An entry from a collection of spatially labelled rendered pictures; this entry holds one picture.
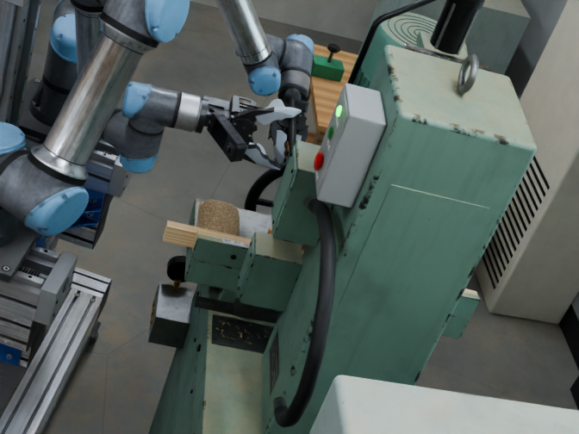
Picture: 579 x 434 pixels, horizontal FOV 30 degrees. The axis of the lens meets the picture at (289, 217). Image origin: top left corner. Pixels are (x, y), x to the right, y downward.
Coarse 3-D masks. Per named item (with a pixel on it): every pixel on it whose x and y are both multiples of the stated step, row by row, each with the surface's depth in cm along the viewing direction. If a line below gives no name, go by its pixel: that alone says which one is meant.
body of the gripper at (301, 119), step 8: (280, 88) 264; (288, 88) 262; (296, 88) 262; (280, 96) 265; (304, 96) 263; (288, 120) 258; (296, 120) 259; (304, 120) 260; (288, 128) 258; (296, 128) 258; (288, 136) 262
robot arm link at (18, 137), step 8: (0, 128) 205; (8, 128) 206; (16, 128) 206; (0, 136) 203; (8, 136) 203; (16, 136) 204; (24, 136) 206; (0, 144) 200; (8, 144) 201; (16, 144) 202; (24, 144) 204; (0, 152) 200; (8, 152) 200; (16, 152) 202; (24, 152) 203; (0, 160) 200; (8, 160) 200; (0, 168) 200
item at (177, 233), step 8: (168, 224) 215; (176, 224) 215; (184, 224) 216; (168, 232) 215; (176, 232) 215; (184, 232) 215; (192, 232) 215; (216, 232) 217; (168, 240) 216; (176, 240) 216; (184, 240) 216; (192, 240) 216
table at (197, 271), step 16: (192, 208) 232; (240, 208) 233; (192, 224) 226; (240, 224) 229; (256, 224) 230; (192, 272) 217; (208, 272) 217; (224, 272) 217; (224, 288) 219; (464, 320) 226; (448, 336) 229
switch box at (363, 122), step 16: (352, 96) 163; (368, 96) 164; (352, 112) 159; (368, 112) 160; (384, 112) 162; (336, 128) 164; (352, 128) 159; (368, 128) 159; (384, 128) 160; (336, 144) 162; (352, 144) 161; (368, 144) 161; (336, 160) 163; (352, 160) 163; (368, 160) 163; (320, 176) 168; (336, 176) 164; (352, 176) 164; (320, 192) 166; (336, 192) 166; (352, 192) 166
